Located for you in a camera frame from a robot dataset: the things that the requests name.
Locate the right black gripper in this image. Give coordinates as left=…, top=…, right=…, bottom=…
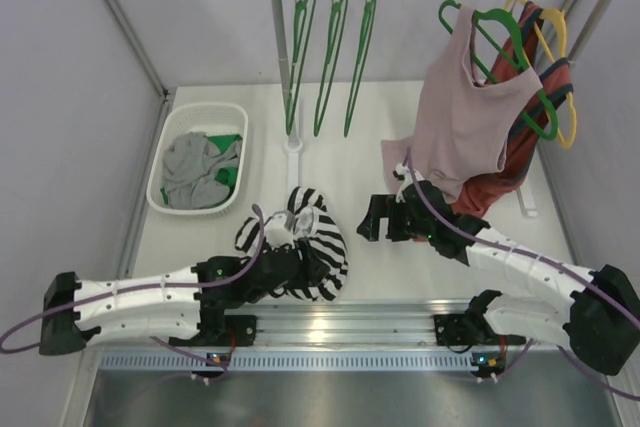
left=358, top=194, right=435, bottom=242

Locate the black white striped tank top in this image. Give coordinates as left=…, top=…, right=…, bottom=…
left=234, top=186, right=349, bottom=303

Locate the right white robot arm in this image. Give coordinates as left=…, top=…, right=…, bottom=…
left=356, top=180, right=639, bottom=376

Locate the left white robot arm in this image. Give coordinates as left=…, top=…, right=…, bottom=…
left=38, top=241, right=329, bottom=356

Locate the pink tank top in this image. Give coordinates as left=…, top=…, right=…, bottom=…
left=381, top=5, right=542, bottom=203

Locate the green hanger holding pink top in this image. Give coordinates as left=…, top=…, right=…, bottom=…
left=438, top=0, right=559, bottom=142

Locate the yellow hanger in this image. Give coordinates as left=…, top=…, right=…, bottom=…
left=504, top=0, right=578, bottom=149

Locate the rust red tank top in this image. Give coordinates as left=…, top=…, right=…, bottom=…
left=452, top=0, right=574, bottom=217

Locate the green cloth in basket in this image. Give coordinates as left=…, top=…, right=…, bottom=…
left=159, top=133, right=244, bottom=201

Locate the grey cloth in basket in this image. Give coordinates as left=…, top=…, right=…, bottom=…
left=160, top=131, right=232, bottom=210

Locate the white plastic laundry basket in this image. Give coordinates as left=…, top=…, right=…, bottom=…
left=146, top=102, right=249, bottom=217

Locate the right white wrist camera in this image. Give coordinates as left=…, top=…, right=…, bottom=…
left=393, top=163, right=424, bottom=204

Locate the aluminium mounting rail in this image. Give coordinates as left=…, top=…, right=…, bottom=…
left=225, top=299, right=468, bottom=349

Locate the slotted grey cable duct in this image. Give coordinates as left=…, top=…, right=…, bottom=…
left=99, top=351, right=503, bottom=372

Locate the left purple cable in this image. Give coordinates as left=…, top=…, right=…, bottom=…
left=0, top=203, right=275, bottom=356

